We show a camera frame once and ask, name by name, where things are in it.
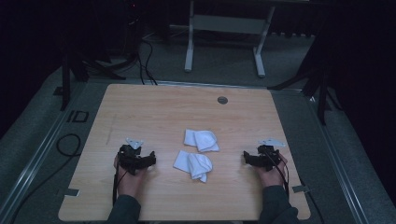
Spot black looped floor cable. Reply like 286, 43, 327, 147
8, 133, 82, 224

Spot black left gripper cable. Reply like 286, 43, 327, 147
111, 167, 129, 207

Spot metal floor rail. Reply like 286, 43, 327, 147
0, 81, 92, 224
303, 90, 372, 224

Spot person's left hand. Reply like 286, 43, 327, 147
113, 154, 149, 199

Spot person's right hand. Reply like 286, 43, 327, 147
252, 153, 290, 189

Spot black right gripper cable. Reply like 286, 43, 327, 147
266, 150, 291, 201

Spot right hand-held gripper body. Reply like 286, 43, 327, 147
255, 137, 281, 173

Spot black metal stand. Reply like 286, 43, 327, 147
266, 46, 344, 126
52, 46, 127, 112

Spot white metal table frame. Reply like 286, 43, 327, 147
183, 0, 276, 78

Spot white crumpled cloth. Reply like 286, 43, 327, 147
183, 128, 220, 154
172, 149, 214, 184

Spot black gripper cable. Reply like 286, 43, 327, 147
266, 150, 291, 201
111, 167, 129, 207

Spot black hanging cables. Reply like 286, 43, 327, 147
135, 39, 159, 86

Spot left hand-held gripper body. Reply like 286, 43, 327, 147
118, 137, 148, 175

